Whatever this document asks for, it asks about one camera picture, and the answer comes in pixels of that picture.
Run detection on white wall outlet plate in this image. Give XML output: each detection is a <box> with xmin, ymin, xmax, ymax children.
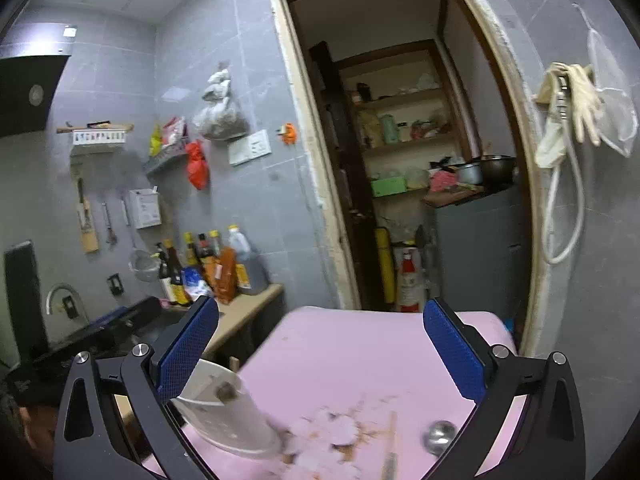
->
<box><xmin>228</xmin><ymin>129</ymin><xmax>272</xmax><ymax>167</ymax></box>

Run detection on white plastic utensil holder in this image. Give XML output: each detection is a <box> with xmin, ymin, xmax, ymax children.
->
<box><xmin>172</xmin><ymin>358</ymin><xmax>286</xmax><ymax>461</ymax></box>

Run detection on white knotted plastic bag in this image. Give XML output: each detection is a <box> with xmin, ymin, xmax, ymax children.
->
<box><xmin>202</xmin><ymin>62</ymin><xmax>232</xmax><ymax>101</ymax></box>

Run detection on hanging metal peeler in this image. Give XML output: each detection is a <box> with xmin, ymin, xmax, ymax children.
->
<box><xmin>102</xmin><ymin>202</ymin><xmax>119</xmax><ymax>247</ymax></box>

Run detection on steel faucet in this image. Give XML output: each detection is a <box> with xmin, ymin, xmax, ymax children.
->
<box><xmin>45</xmin><ymin>283</ymin><xmax>91</xmax><ymax>324</ymax></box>

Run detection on dark soy sauce bottle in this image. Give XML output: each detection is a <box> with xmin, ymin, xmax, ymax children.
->
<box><xmin>162</xmin><ymin>238</ymin><xmax>190</xmax><ymax>306</ymax></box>

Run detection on kitchen knife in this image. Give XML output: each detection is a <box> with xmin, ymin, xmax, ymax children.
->
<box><xmin>75</xmin><ymin>177</ymin><xmax>92</xmax><ymax>231</ymax></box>

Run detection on wooden shelf unit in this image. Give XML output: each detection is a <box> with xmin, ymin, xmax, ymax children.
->
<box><xmin>309</xmin><ymin>39</ymin><xmax>476</xmax><ymax>201</ymax></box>

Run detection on white paper box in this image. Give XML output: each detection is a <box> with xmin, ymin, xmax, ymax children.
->
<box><xmin>128</xmin><ymin>187</ymin><xmax>163</xmax><ymax>230</ymax></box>

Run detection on cream rubber glove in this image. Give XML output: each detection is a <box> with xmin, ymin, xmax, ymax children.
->
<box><xmin>532</xmin><ymin>62</ymin><xmax>571</xmax><ymax>169</ymax></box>
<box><xmin>567</xmin><ymin>63</ymin><xmax>604</xmax><ymax>146</ymax></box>

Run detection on dark wooden board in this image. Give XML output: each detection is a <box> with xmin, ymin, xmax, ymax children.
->
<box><xmin>422</xmin><ymin>187</ymin><xmax>486</xmax><ymax>209</ymax></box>

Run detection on red-label sauce bottle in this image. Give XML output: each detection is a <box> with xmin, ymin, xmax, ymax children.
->
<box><xmin>197</xmin><ymin>233</ymin><xmax>216</xmax><ymax>266</ymax></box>

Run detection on metal wall tap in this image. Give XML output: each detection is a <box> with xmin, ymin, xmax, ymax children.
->
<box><xmin>552</xmin><ymin>72</ymin><xmax>571</xmax><ymax>121</ymax></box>

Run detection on grey wall shelf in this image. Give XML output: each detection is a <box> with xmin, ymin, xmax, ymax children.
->
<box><xmin>143</xmin><ymin>149</ymin><xmax>191</xmax><ymax>176</ymax></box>

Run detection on grey cabinet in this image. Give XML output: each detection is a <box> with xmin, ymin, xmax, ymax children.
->
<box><xmin>433</xmin><ymin>187</ymin><xmax>526</xmax><ymax>321</ymax></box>

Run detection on black range hood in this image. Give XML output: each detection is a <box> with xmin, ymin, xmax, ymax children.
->
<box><xmin>0</xmin><ymin>54</ymin><xmax>69</xmax><ymax>139</ymax></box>

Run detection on red cloth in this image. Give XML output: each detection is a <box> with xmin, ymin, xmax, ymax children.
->
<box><xmin>429</xmin><ymin>169</ymin><xmax>459</xmax><ymax>192</ymax></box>

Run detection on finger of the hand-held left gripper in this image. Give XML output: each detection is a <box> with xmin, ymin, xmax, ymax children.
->
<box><xmin>30</xmin><ymin>296</ymin><xmax>169</xmax><ymax>364</ymax></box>

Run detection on white flexible hose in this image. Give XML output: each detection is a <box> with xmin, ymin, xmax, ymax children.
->
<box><xmin>542</xmin><ymin>104</ymin><xmax>586</xmax><ymax>265</ymax></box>

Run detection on green box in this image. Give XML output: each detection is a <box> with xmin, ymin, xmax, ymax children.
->
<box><xmin>370</xmin><ymin>177</ymin><xmax>407</xmax><ymax>197</ymax></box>

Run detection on clear bag of dried goods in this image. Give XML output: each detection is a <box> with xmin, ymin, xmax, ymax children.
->
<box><xmin>192</xmin><ymin>94</ymin><xmax>250</xmax><ymax>141</ymax></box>

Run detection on wooden chopstick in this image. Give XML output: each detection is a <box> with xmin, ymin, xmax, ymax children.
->
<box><xmin>380</xmin><ymin>409</ymin><xmax>399</xmax><ymax>480</ymax></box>

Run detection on black wok pot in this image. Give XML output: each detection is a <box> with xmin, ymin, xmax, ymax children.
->
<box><xmin>479</xmin><ymin>154</ymin><xmax>517</xmax><ymax>184</ymax></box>

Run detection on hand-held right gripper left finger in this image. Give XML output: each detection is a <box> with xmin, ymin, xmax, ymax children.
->
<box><xmin>52</xmin><ymin>296</ymin><xmax>221</xmax><ymax>480</ymax></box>

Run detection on yellow-capped sauce bottle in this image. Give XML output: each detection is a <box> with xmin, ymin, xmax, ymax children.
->
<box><xmin>182</xmin><ymin>232</ymin><xmax>199</xmax><ymax>269</ymax></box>

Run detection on wooden cutting board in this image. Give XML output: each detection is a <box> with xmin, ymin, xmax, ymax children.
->
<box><xmin>69</xmin><ymin>164</ymin><xmax>100</xmax><ymax>254</ymax></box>

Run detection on beige kitchen counter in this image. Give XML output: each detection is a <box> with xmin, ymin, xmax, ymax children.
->
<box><xmin>199</xmin><ymin>282</ymin><xmax>285</xmax><ymax>357</ymax></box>

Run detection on metal pot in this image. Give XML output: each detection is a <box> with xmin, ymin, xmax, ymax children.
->
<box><xmin>454</xmin><ymin>161</ymin><xmax>484</xmax><ymax>185</ymax></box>

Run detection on clear hanging mesh bag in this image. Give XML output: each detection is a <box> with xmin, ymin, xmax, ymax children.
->
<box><xmin>584</xmin><ymin>27</ymin><xmax>639</xmax><ymax>159</ymax></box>

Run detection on large dark oil jug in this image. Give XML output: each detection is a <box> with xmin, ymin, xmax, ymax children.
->
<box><xmin>227</xmin><ymin>224</ymin><xmax>269</xmax><ymax>296</ymax></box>

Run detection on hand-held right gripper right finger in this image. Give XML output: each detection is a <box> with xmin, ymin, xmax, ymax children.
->
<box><xmin>422</xmin><ymin>297</ymin><xmax>587</xmax><ymax>480</ymax></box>

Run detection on wooden door frame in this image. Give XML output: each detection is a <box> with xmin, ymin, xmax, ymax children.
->
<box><xmin>267</xmin><ymin>0</ymin><xmax>546</xmax><ymax>357</ymax></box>

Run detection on red fire extinguisher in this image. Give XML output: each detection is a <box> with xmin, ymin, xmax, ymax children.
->
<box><xmin>397</xmin><ymin>247</ymin><xmax>426</xmax><ymax>314</ymax></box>

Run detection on metal mesh strainer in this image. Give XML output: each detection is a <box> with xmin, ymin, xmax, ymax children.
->
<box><xmin>122</xmin><ymin>199</ymin><xmax>161</xmax><ymax>282</ymax></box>

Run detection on red plastic bag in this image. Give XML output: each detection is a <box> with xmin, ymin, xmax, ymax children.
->
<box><xmin>185</xmin><ymin>139</ymin><xmax>210</xmax><ymax>191</ymax></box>

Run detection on white plastic wall basket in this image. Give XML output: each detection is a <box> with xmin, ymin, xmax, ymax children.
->
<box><xmin>72</xmin><ymin>129</ymin><xmax>126</xmax><ymax>154</ymax></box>

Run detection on person's left hand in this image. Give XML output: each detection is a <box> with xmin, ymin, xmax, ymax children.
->
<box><xmin>17</xmin><ymin>404</ymin><xmax>62</xmax><ymax>463</ymax></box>

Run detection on metal ladle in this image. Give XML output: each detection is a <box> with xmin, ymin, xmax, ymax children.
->
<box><xmin>423</xmin><ymin>419</ymin><xmax>459</xmax><ymax>456</ymax></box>

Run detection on yellow roll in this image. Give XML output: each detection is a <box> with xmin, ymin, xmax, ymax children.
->
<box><xmin>374</xmin><ymin>227</ymin><xmax>396</xmax><ymax>305</ymax></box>

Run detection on red snack packet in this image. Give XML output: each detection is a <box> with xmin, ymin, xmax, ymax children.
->
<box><xmin>160</xmin><ymin>117</ymin><xmax>187</xmax><ymax>149</ymax></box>

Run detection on pink floral tablecloth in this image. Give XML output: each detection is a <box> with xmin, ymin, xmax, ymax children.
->
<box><xmin>145</xmin><ymin>307</ymin><xmax>529</xmax><ymax>480</ymax></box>

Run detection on white and blue bag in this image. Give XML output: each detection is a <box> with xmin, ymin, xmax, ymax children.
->
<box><xmin>182</xmin><ymin>265</ymin><xmax>214</xmax><ymax>301</ymax></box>

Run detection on dark sauce pump bottle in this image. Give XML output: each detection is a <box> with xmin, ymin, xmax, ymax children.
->
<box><xmin>157</xmin><ymin>242</ymin><xmax>174</xmax><ymax>304</ymax></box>

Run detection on orange spice packet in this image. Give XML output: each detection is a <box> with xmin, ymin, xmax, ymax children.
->
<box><xmin>212</xmin><ymin>247</ymin><xmax>237</xmax><ymax>305</ymax></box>

